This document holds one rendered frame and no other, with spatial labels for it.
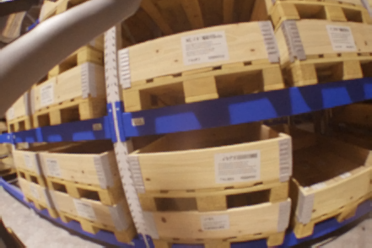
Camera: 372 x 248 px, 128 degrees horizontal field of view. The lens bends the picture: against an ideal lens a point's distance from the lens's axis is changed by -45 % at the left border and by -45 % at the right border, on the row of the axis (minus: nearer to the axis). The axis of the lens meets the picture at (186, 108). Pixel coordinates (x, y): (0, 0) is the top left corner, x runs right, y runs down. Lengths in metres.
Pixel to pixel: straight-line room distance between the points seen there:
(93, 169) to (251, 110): 0.96
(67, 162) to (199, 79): 1.05
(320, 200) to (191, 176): 0.75
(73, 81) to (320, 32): 1.46
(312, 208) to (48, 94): 1.88
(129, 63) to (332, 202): 1.39
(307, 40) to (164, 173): 0.97
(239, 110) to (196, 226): 0.65
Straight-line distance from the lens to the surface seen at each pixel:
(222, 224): 0.95
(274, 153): 0.80
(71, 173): 1.30
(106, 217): 1.26
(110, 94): 1.01
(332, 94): 1.02
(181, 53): 0.80
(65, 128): 1.34
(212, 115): 0.80
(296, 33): 0.92
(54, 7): 1.79
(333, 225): 1.43
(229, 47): 0.79
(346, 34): 1.15
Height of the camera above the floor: 1.14
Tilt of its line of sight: 1 degrees up
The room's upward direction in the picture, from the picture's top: 8 degrees counter-clockwise
